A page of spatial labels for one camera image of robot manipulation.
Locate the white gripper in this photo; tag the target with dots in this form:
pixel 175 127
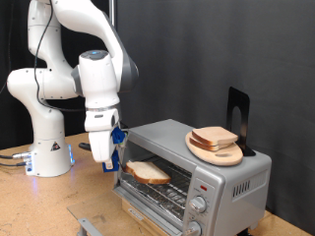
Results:
pixel 101 146

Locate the black metal bookend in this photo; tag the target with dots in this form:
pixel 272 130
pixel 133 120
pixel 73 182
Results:
pixel 246 108

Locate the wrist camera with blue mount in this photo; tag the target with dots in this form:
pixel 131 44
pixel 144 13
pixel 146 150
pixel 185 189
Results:
pixel 118 135

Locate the wooden crate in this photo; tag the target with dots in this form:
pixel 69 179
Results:
pixel 154 226

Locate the silver toaster oven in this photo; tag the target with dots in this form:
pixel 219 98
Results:
pixel 229 177

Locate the vertical metal pole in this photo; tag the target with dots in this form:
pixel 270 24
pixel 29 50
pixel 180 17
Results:
pixel 112 10

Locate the white bread slice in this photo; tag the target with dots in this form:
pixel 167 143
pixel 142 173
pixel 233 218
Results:
pixel 149 173
pixel 215 134
pixel 206 147

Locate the metal spatula with blue block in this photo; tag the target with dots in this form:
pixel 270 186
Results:
pixel 111 165

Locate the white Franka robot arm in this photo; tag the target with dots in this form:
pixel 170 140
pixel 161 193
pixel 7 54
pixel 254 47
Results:
pixel 42 85

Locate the silver oven knob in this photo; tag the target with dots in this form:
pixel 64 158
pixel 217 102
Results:
pixel 193 228
pixel 198 204

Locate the round wooden cutting board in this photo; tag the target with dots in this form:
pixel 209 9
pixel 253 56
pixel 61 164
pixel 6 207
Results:
pixel 223 158

